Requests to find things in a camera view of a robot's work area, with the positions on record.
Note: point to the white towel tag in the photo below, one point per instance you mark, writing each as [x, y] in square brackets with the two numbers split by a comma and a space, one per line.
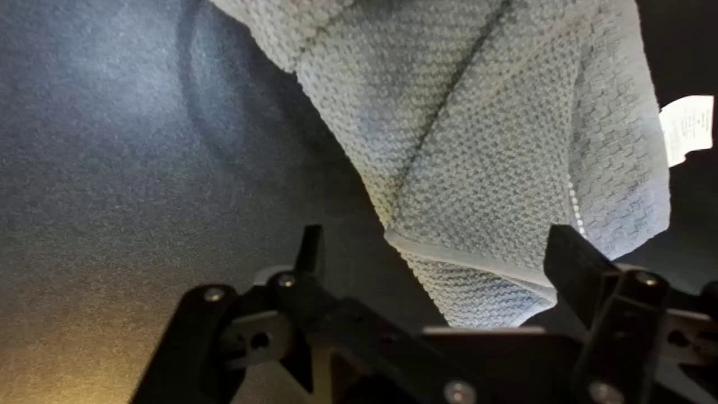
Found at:
[688, 125]

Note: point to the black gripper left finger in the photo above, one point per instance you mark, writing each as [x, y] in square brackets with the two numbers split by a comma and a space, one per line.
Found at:
[338, 350]

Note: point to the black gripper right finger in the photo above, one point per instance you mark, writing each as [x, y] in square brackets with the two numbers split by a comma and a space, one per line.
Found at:
[645, 340]

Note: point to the light blue towel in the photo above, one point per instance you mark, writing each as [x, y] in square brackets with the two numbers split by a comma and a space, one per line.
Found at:
[480, 124]

